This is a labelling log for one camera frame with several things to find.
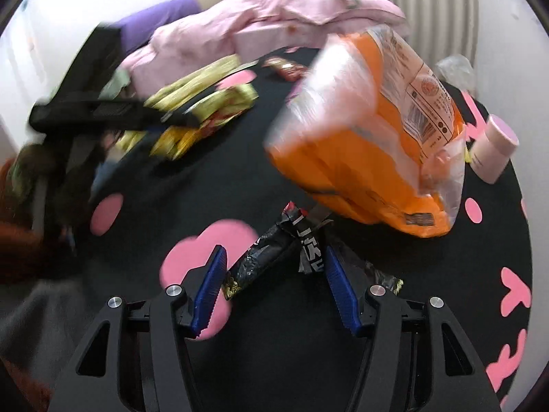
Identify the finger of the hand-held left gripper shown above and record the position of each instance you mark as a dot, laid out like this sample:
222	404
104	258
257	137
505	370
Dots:
107	113

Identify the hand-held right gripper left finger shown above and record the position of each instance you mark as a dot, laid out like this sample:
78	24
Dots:
210	292

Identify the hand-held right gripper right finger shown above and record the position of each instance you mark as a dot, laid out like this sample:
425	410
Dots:
341	292

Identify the black snack wrapper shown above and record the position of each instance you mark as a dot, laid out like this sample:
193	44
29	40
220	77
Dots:
266	249

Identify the yellow snack packet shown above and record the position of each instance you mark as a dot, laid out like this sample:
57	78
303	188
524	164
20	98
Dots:
193	81
231	101
180	141

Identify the purple cloth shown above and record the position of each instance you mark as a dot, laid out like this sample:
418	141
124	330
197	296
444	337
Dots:
163	17

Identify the black cloth with pink print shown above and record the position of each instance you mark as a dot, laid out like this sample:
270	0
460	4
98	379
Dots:
214	180

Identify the orange snack bag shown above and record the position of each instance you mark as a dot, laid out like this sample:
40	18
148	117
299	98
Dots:
351	158

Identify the pink quilt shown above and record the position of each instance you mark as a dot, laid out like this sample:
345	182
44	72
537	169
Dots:
266	17

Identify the small red snack wrapper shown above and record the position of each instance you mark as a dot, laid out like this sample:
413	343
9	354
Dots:
287	69

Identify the clear plastic bag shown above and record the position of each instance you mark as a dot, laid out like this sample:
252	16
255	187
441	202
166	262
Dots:
457	68

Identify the pleated curtain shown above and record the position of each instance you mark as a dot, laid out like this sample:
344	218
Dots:
429	0

